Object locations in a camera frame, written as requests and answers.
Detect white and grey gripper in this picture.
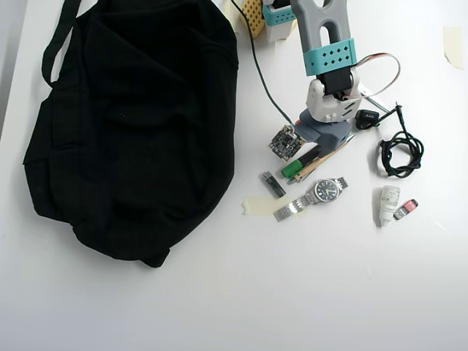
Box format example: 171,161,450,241
298,68,364,159

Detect green and black whiteboard marker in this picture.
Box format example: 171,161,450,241
280,145,320,179

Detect black fabric bag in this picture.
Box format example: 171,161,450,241
22,0,241,269

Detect silver wristwatch with dark dial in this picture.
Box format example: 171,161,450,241
273,176,350,222

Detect small grey usb stick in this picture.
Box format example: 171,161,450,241
260,170,286,200

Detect small black key fob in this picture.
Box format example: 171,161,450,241
352,108,382,132

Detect beige masking tape strip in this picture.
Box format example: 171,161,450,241
442,25,465,70
242,195,308,217
222,0,243,37

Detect white dropper bottle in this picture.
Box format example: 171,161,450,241
376,185,401,228

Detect small red and grey device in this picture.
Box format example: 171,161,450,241
393,199,420,221

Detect bare camera circuit board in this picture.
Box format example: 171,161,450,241
269,124,306,162

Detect black coiled cord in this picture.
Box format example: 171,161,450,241
376,102,425,179

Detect blue handled scissors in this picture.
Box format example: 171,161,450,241
360,83,390,113

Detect dark camera cable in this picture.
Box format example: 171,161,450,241
229,0,297,129

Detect white and red servo cable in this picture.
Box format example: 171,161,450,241
343,53,402,100

